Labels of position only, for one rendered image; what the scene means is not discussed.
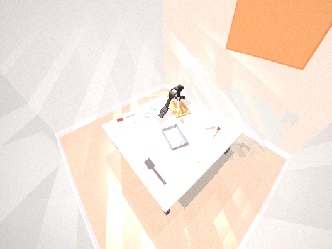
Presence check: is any light wooden board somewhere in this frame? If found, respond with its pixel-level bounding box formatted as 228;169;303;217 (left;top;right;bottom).
169;100;192;118

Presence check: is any grey spatula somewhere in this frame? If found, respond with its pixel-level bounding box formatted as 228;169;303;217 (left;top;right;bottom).
143;158;166;185

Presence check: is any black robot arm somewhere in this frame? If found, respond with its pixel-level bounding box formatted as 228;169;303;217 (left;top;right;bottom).
158;84;184;118

